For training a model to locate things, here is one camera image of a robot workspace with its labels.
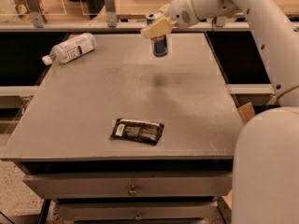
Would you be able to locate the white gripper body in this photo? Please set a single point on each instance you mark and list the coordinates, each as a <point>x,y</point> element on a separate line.
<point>179,13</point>

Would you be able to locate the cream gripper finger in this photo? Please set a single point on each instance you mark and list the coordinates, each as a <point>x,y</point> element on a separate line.
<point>157,27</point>
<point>165,9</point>

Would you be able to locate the redbull can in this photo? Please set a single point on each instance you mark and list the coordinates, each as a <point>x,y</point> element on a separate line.
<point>159,44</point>

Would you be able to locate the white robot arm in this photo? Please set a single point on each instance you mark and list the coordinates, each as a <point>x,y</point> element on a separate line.
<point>265,184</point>

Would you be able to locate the clear plastic water bottle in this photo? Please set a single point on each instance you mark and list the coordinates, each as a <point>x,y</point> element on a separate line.
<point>70,49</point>

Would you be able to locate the black snack packet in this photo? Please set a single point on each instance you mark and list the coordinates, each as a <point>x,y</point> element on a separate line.
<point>141,131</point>

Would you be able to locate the cardboard box with snacks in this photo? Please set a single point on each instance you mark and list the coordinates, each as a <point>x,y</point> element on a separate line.
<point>246,113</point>

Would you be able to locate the grey upper drawer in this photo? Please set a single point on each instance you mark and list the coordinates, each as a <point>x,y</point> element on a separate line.
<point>132,184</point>

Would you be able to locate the grey drawer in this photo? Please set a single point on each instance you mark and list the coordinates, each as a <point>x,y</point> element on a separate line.
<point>135,211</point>
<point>132,184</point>

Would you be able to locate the grey lower drawer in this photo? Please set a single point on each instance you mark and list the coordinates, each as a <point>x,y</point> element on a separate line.
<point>135,211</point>

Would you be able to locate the right metal bracket post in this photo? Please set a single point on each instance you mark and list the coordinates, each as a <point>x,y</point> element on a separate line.
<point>220,21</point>

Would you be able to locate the metal bracket post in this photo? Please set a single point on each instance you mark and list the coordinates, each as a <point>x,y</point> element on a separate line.
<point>220,21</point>
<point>111,13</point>
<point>36,13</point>

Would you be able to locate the middle metal bracket post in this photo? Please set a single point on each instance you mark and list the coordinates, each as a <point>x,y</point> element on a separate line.
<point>111,13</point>

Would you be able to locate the left metal bracket post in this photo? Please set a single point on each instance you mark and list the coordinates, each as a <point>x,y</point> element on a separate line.
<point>36,13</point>

